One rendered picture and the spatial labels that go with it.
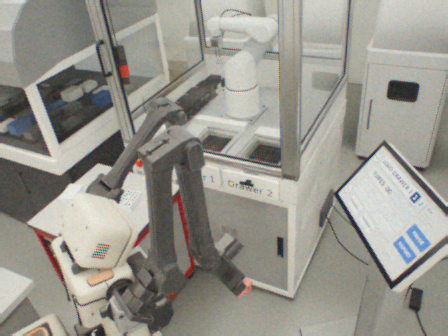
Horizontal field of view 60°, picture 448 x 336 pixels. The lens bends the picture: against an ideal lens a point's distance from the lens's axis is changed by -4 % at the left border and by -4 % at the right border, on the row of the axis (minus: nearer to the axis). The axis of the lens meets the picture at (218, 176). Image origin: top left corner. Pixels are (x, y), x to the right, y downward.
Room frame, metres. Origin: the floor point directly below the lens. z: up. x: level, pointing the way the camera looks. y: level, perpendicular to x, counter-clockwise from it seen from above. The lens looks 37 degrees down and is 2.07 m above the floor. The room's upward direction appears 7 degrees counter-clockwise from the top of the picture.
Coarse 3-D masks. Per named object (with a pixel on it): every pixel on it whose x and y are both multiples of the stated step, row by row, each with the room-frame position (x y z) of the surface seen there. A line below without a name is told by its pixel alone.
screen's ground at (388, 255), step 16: (368, 176) 1.21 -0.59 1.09; (384, 176) 1.15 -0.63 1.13; (352, 192) 1.20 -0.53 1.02; (400, 192) 1.04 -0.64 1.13; (432, 208) 0.90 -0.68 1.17; (432, 224) 0.85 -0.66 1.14; (368, 240) 0.97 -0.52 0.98; (384, 240) 0.93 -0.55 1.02; (432, 240) 0.81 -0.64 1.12; (384, 256) 0.88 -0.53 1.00; (400, 256) 0.84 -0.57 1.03; (400, 272) 0.79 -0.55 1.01
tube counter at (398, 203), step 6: (390, 186) 1.09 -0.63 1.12; (384, 192) 1.09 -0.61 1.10; (390, 192) 1.07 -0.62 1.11; (396, 192) 1.05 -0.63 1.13; (390, 198) 1.05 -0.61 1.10; (396, 198) 1.03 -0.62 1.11; (402, 198) 1.01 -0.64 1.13; (396, 204) 1.01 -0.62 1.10; (402, 204) 0.99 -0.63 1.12; (396, 210) 0.99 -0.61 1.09; (402, 210) 0.97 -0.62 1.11; (408, 210) 0.96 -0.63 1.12; (402, 216) 0.95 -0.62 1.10; (408, 216) 0.94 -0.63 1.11; (414, 216) 0.92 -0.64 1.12; (408, 222) 0.92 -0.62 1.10
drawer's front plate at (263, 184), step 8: (224, 176) 1.59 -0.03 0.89; (232, 176) 1.57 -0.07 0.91; (240, 176) 1.54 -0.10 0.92; (248, 176) 1.52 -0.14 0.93; (256, 176) 1.51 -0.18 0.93; (224, 184) 1.59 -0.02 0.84; (232, 184) 1.57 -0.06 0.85; (240, 184) 1.54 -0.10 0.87; (256, 184) 1.50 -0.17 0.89; (264, 184) 1.48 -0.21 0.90; (272, 184) 1.45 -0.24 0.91; (248, 192) 1.52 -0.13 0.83; (256, 192) 1.50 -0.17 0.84; (264, 192) 1.48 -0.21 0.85; (272, 192) 1.45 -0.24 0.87
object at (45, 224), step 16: (96, 176) 1.93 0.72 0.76; (144, 176) 1.87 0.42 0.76; (144, 192) 1.72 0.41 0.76; (176, 192) 1.69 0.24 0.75; (48, 208) 1.68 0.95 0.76; (64, 208) 1.66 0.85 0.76; (144, 208) 1.58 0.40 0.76; (176, 208) 1.69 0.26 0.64; (32, 224) 1.56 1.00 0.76; (48, 224) 1.55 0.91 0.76; (144, 224) 1.46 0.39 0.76; (176, 224) 1.67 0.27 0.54; (48, 240) 1.56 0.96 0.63; (144, 240) 1.44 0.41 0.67; (176, 240) 1.64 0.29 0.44; (48, 256) 1.58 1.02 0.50; (192, 272) 1.73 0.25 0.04
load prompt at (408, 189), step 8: (384, 160) 1.21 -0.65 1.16; (384, 168) 1.18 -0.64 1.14; (392, 168) 1.15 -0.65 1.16; (392, 176) 1.12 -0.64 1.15; (400, 176) 1.09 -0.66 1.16; (400, 184) 1.07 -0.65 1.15; (408, 184) 1.04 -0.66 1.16; (408, 192) 1.01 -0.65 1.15; (416, 192) 0.99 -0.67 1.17; (408, 200) 0.99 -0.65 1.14; (416, 200) 0.97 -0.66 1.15; (424, 200) 0.94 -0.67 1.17; (416, 208) 0.94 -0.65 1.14
